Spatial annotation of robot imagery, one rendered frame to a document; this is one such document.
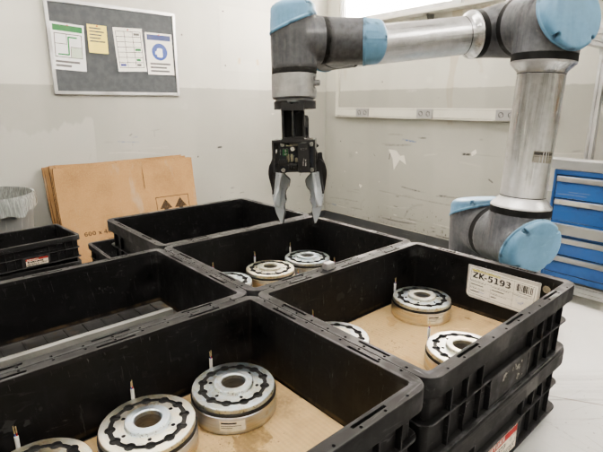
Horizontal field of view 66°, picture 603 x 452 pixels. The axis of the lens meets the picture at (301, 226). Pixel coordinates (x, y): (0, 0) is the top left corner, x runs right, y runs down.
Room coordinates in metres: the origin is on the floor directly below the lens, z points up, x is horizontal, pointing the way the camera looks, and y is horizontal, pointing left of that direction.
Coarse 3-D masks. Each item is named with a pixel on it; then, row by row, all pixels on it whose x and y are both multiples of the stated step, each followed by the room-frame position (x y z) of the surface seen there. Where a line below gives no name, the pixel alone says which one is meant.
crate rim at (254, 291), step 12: (252, 228) 0.99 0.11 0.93; (264, 228) 0.99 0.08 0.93; (348, 228) 1.00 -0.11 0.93; (360, 228) 0.99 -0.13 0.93; (192, 240) 0.89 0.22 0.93; (204, 240) 0.89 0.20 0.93; (396, 240) 0.91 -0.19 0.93; (408, 240) 0.89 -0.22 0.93; (180, 252) 0.81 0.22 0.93; (372, 252) 0.81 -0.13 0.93; (204, 264) 0.75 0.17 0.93; (336, 264) 0.75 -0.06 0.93; (228, 276) 0.69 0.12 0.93; (300, 276) 0.69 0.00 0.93; (252, 288) 0.64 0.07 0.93; (264, 288) 0.64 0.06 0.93
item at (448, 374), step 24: (360, 264) 0.76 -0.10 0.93; (504, 264) 0.75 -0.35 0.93; (288, 288) 0.65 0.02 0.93; (528, 312) 0.56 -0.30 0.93; (552, 312) 0.60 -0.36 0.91; (504, 336) 0.50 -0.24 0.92; (456, 360) 0.44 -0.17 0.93; (480, 360) 0.47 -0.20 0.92; (432, 384) 0.41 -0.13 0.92; (456, 384) 0.43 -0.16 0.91
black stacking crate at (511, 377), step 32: (416, 256) 0.87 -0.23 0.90; (448, 256) 0.82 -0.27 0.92; (320, 288) 0.69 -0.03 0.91; (352, 288) 0.75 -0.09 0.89; (384, 288) 0.81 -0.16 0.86; (448, 288) 0.81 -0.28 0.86; (352, 320) 0.75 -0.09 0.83; (544, 320) 0.60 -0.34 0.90; (512, 352) 0.55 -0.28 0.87; (544, 352) 0.62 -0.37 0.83; (480, 384) 0.48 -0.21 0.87; (512, 384) 0.55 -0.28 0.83; (416, 416) 0.42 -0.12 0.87; (448, 416) 0.44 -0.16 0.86; (480, 416) 0.49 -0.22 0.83; (416, 448) 0.42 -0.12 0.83; (448, 448) 0.43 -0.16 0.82
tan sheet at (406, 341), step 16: (368, 320) 0.74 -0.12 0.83; (384, 320) 0.74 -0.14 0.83; (400, 320) 0.74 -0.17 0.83; (464, 320) 0.74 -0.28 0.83; (480, 320) 0.74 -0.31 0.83; (496, 320) 0.74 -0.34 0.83; (384, 336) 0.68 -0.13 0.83; (400, 336) 0.68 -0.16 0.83; (416, 336) 0.68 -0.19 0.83; (400, 352) 0.63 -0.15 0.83; (416, 352) 0.63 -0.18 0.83
